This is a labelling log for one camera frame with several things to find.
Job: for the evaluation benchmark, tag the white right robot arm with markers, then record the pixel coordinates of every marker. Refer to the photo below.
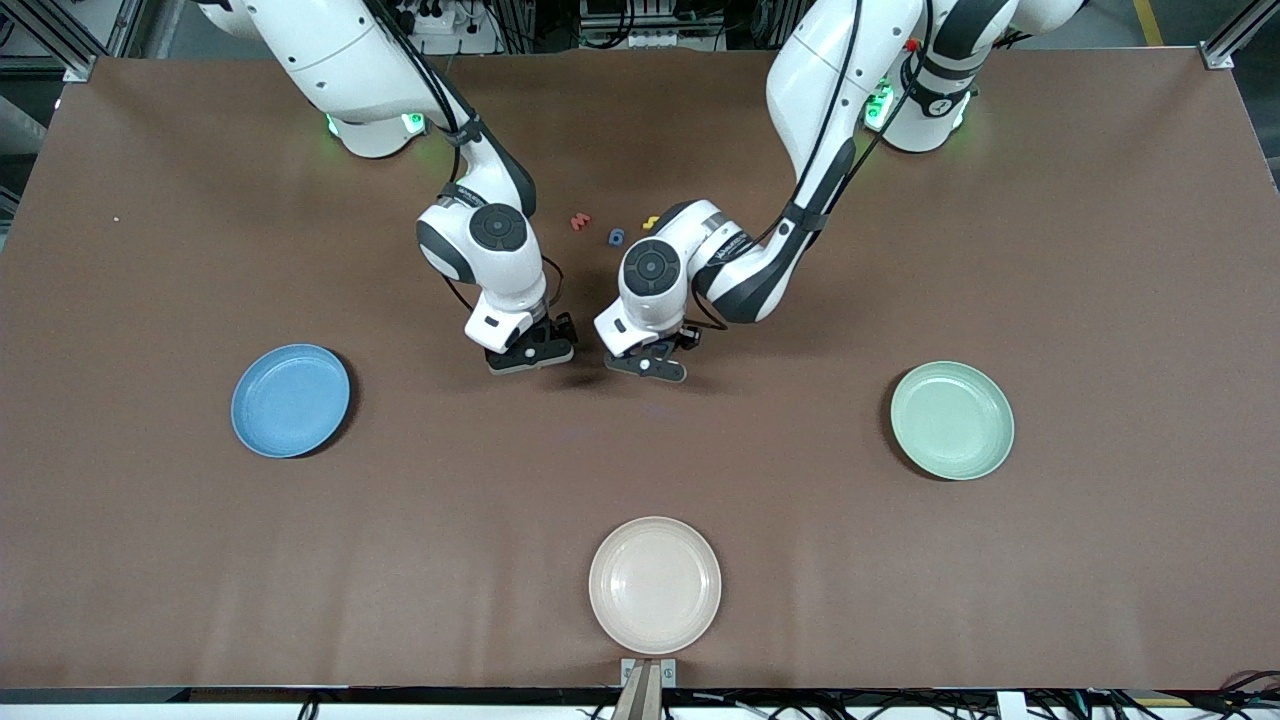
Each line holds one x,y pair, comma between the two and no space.
330,50

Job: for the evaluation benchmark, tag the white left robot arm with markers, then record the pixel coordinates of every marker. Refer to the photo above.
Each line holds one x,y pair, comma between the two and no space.
820,80

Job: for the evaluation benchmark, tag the beige plate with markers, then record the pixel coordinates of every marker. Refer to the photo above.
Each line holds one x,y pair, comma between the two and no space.
655,585

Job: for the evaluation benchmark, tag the blue plate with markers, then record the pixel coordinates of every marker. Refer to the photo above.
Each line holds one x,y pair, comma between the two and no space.
290,400

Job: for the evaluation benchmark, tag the green plate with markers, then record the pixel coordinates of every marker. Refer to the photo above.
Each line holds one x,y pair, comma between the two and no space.
952,420

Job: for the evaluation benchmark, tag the white power strip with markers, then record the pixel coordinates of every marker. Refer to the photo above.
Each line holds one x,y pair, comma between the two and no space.
450,25

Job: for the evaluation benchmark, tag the background equipment rack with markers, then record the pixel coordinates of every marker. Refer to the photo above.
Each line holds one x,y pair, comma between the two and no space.
650,20

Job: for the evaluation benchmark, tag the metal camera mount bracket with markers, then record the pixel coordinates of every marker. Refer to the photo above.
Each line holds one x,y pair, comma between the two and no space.
648,690

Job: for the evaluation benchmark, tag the aluminium frame profile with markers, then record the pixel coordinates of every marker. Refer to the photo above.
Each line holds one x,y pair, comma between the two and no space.
90,40
1235,40

